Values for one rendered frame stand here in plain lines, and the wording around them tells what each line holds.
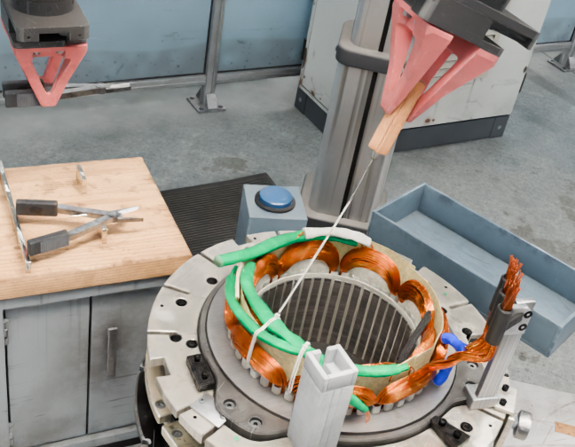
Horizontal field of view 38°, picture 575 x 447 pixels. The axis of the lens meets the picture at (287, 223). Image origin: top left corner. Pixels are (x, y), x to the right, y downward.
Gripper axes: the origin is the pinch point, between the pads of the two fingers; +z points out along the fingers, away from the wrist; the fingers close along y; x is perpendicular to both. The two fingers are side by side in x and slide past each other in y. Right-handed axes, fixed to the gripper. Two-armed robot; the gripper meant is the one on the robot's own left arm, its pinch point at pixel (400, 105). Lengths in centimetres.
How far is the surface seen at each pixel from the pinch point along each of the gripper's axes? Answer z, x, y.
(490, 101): 39, 228, 168
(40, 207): 29.0, 22.1, -16.9
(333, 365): 17.2, -9.4, 0.7
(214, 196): 98, 188, 66
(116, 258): 29.3, 17.2, -9.1
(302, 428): 22.6, -10.5, 0.6
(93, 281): 31.8, 15.9, -10.6
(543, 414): 36, 19, 56
